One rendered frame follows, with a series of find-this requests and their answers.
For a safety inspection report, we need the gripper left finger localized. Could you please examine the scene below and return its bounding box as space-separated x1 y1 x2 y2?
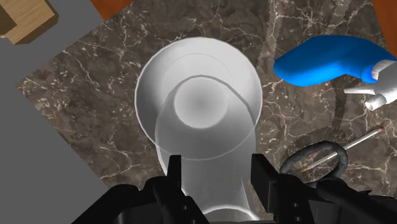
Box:
71 155 211 224

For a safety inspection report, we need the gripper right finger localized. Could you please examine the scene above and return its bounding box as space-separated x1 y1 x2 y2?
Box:
250 153 397 224

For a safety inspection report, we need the translucent white vase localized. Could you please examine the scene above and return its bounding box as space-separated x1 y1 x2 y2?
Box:
134 36 264 223

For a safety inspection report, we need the thin silver stick red tip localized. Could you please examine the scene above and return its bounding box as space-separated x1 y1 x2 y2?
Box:
300 125 386 173

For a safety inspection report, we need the blue spray bottle white nozzle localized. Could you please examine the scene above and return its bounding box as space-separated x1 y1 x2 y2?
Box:
273 34 397 112

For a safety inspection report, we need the light wooden furniture piece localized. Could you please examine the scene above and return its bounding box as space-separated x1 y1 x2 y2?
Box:
0 0 60 46

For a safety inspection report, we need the dark grey ring handle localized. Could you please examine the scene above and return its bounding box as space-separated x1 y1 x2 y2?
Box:
280 141 349 184

